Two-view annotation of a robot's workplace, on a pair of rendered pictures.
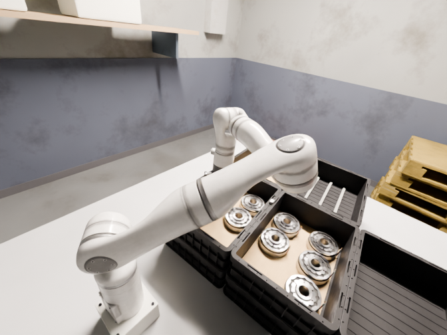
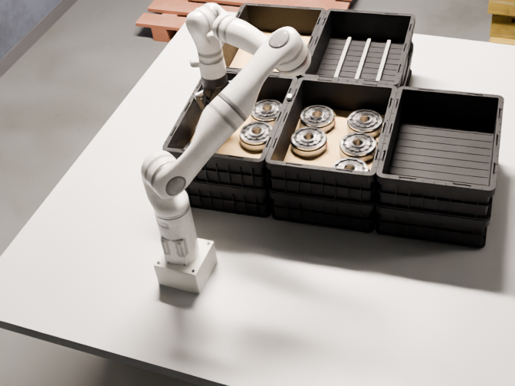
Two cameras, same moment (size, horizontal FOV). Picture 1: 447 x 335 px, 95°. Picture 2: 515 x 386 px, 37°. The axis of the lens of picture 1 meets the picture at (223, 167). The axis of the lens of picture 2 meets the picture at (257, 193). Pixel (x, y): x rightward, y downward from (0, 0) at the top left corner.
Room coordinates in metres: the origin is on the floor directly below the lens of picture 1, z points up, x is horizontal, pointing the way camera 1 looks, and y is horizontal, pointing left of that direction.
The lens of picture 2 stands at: (-1.14, 0.28, 2.28)
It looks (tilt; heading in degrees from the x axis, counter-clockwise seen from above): 44 degrees down; 349
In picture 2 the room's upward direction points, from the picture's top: 7 degrees counter-clockwise
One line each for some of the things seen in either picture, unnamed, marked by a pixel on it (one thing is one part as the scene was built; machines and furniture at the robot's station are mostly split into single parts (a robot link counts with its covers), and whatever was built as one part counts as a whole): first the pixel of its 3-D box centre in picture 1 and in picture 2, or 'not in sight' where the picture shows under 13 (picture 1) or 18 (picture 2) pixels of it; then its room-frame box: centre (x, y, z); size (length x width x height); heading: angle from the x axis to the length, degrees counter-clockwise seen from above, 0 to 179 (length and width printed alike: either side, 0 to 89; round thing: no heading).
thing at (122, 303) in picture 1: (122, 286); (177, 230); (0.26, 0.22, 0.87); 0.09 x 0.09 x 0.17; 58
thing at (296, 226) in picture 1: (286, 222); (316, 116); (0.58, -0.28, 0.86); 0.10 x 0.10 x 0.01
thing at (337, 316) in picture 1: (300, 241); (333, 125); (0.44, -0.28, 0.92); 0.40 x 0.30 x 0.02; 148
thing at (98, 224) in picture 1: (110, 250); (166, 184); (0.26, 0.22, 1.02); 0.09 x 0.09 x 0.17; 19
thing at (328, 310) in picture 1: (295, 250); (334, 139); (0.44, -0.28, 0.87); 0.40 x 0.30 x 0.11; 148
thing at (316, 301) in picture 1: (302, 292); (349, 170); (0.31, -0.28, 0.86); 0.10 x 0.10 x 0.01
